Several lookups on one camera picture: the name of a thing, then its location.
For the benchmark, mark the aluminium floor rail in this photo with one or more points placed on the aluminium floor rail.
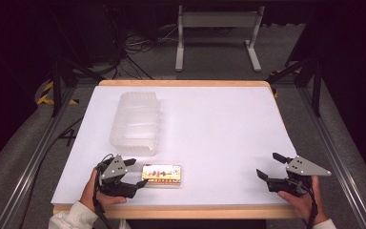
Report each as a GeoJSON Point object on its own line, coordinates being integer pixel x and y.
{"type": "Point", "coordinates": [333, 152]}
{"type": "Point", "coordinates": [35, 159]}

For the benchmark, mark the black tripod stand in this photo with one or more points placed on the black tripod stand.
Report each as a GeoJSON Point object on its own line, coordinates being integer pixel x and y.
{"type": "Point", "coordinates": [56, 86]}
{"type": "Point", "coordinates": [316, 86]}

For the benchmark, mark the person's left hand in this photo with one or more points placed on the person's left hand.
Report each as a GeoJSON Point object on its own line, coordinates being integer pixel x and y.
{"type": "Point", "coordinates": [90, 195]}

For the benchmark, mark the yellow red snack packet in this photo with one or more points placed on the yellow red snack packet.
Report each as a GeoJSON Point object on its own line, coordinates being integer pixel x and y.
{"type": "Point", "coordinates": [161, 174]}

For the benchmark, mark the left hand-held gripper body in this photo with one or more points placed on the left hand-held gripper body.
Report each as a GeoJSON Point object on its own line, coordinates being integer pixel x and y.
{"type": "Point", "coordinates": [115, 168]}

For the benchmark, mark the person's right hand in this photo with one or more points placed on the person's right hand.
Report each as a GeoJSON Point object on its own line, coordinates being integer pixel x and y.
{"type": "Point", "coordinates": [303, 203]}

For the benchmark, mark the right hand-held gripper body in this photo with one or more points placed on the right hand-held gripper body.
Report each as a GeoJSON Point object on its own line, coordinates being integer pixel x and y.
{"type": "Point", "coordinates": [298, 173]}

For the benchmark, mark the white metal desk frame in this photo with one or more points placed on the white metal desk frame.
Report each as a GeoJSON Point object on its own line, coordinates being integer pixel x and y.
{"type": "Point", "coordinates": [180, 47]}

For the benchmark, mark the yellow black hazard tape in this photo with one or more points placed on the yellow black hazard tape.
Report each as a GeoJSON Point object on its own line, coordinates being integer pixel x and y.
{"type": "Point", "coordinates": [46, 92]}

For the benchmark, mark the translucent plastic container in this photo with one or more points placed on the translucent plastic container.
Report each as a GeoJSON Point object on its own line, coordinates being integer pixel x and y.
{"type": "Point", "coordinates": [135, 124]}

